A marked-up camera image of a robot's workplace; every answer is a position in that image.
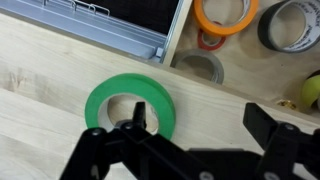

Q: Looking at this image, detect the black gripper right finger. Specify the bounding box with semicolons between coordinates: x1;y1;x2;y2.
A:
242;102;320;180

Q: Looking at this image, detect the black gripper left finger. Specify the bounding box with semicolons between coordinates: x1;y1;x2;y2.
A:
59;101;188;180

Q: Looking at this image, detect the green masking tape roll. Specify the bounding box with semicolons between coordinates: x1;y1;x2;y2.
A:
84;72;177;141

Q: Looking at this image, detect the open wooden drawer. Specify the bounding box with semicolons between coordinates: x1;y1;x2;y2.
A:
162;0;320;118

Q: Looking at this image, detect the black silver printed tape roll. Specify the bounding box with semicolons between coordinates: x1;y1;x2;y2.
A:
257;0;320;54

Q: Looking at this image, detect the grey clear tape roll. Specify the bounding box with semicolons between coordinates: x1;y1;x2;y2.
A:
170;48;225;85

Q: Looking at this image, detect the orange tape roll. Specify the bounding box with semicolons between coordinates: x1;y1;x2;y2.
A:
192;0;260;37

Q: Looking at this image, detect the small gold metal piece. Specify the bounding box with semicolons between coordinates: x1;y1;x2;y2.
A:
275;98;298;111

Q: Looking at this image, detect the small yellow green roll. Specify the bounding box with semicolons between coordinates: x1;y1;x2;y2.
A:
301;74;320;110

